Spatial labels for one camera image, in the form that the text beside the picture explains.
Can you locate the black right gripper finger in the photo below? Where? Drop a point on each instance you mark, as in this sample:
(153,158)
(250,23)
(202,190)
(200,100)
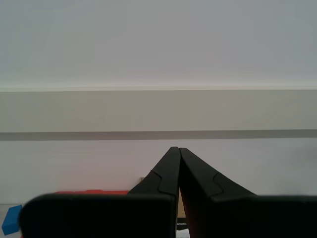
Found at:
(247,218)
(99,215)

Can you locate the blue block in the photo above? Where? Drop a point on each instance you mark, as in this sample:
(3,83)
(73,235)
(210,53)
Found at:
(11,220)

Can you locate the red flat tray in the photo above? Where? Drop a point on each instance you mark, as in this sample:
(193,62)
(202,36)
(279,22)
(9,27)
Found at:
(91,192)

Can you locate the brown cardboard box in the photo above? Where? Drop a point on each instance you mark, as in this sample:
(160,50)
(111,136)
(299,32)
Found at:
(181,208)

